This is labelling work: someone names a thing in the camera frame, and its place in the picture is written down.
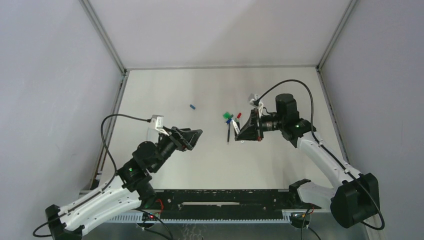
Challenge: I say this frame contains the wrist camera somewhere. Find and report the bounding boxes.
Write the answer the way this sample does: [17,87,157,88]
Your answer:
[248,93,264,110]
[150,114,164,130]

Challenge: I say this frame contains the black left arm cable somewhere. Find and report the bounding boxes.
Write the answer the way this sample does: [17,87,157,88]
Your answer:
[32,113,157,239]

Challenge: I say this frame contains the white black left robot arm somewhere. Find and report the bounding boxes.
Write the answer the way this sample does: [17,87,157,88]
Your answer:
[45,127,203,240]

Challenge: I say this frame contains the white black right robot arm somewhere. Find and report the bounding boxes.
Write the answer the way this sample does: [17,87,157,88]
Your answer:
[234,93,382,228]

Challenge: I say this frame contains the black thin pen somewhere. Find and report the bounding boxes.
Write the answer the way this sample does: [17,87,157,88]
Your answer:
[226,123,231,144]

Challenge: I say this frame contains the green highlighter cap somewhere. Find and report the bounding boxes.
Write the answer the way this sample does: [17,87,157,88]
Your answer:
[222,112,232,119]

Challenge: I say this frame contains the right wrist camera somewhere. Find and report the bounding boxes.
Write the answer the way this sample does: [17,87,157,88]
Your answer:
[248,93,264,110]

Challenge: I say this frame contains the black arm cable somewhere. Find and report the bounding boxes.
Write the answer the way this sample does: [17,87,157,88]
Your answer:
[32,113,157,239]
[256,79,386,231]

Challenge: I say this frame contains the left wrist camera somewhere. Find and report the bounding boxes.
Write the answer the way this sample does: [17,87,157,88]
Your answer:
[150,114,164,130]

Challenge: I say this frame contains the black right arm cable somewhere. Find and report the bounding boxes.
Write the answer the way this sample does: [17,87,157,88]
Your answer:
[256,79,386,231]

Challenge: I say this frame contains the white marker green end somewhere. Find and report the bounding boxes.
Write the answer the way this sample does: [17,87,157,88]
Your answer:
[231,119,240,135]

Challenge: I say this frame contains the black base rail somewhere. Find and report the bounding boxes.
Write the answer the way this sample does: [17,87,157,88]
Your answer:
[124,188,322,221]

